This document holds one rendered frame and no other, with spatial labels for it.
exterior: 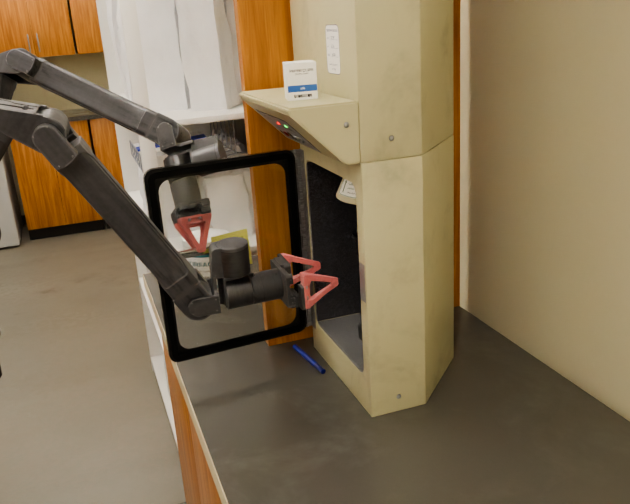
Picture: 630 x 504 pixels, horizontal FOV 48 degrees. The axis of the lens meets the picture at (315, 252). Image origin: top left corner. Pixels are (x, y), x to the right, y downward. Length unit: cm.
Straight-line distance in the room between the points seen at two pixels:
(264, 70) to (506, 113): 51
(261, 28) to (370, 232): 50
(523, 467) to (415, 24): 72
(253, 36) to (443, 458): 86
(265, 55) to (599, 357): 87
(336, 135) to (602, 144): 48
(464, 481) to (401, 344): 26
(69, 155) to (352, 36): 47
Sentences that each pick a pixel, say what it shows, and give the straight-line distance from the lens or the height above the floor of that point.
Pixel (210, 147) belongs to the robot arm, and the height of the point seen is 140.
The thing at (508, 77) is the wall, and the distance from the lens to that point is 155.
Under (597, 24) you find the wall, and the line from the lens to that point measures 134.
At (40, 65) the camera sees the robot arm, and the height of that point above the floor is 157.
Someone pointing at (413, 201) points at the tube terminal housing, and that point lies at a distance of 121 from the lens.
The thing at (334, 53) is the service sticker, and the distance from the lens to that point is 122.
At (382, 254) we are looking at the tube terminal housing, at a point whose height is 125.
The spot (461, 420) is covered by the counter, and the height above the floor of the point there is 94.
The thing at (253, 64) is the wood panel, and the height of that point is 155.
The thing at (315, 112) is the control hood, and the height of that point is 150.
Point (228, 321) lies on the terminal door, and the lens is 148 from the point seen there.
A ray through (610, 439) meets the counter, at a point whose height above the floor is 94.
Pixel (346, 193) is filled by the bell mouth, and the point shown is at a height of 133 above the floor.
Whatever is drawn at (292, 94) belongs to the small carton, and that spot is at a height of 152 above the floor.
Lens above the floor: 165
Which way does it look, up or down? 19 degrees down
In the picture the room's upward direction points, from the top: 4 degrees counter-clockwise
